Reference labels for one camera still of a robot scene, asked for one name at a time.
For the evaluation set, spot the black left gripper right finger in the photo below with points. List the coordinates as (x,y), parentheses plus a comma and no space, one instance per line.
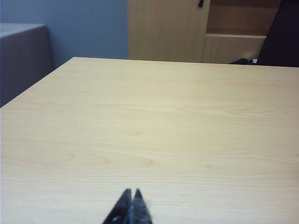
(141,208)

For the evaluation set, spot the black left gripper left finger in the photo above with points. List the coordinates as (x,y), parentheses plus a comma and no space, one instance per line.
(121,210)

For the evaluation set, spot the grey low side cabinet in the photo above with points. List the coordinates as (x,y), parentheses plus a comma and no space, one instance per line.
(23,60)

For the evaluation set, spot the black office chair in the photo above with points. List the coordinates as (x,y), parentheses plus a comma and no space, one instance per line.
(278,39)

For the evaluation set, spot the light wooden shelf cabinet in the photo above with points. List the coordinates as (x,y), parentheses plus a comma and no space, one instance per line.
(172,30)

